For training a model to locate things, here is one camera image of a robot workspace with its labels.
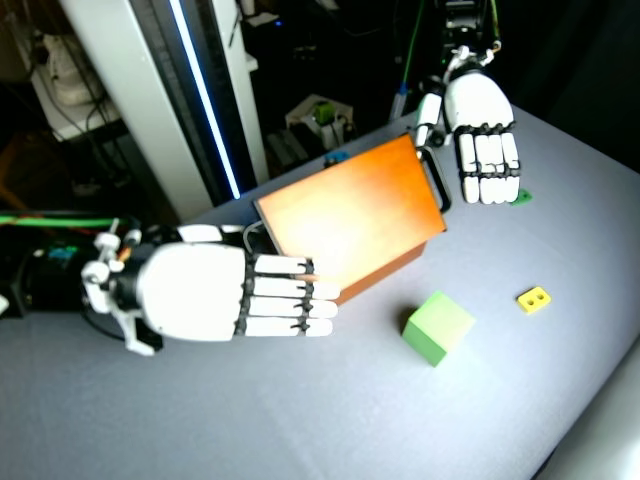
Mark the blue and white connector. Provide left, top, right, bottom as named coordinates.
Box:
left=388, top=85, right=409, bottom=122

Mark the yellow block with two holes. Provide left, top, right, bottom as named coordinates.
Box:
left=516, top=286, right=552, bottom=315

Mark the light green cube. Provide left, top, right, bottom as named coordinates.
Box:
left=402, top=291, right=476, bottom=369

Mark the grey table cloth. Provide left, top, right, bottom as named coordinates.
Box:
left=0, top=104, right=640, bottom=480

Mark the white column with blue light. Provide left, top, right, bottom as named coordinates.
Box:
left=58, top=0, right=271, bottom=221

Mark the white tray with green item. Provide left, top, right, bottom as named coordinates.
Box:
left=284, top=93, right=359, bottom=151

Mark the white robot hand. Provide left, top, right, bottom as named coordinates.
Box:
left=139, top=223, right=342, bottom=344
left=414, top=72, right=522, bottom=205

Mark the green cable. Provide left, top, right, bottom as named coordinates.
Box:
left=399, top=0, right=427, bottom=91

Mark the wooden box with black handles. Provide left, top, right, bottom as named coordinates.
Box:
left=243, top=133, right=453, bottom=306

